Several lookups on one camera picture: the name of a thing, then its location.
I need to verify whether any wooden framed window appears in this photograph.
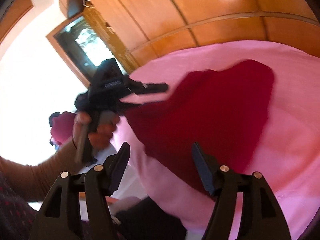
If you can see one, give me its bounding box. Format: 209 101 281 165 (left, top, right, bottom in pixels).
47 8 139 87

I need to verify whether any person's left hand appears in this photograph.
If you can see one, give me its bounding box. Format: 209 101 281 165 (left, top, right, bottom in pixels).
72 112 120 150

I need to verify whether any pink bed sheet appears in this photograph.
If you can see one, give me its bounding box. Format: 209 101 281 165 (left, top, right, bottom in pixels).
112 41 319 239

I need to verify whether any dark red knit sweater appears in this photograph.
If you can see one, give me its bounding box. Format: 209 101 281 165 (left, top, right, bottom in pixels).
125 60 274 192

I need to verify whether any brown sleeved left forearm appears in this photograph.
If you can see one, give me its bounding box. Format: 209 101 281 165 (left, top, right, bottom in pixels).
1 139 82 202

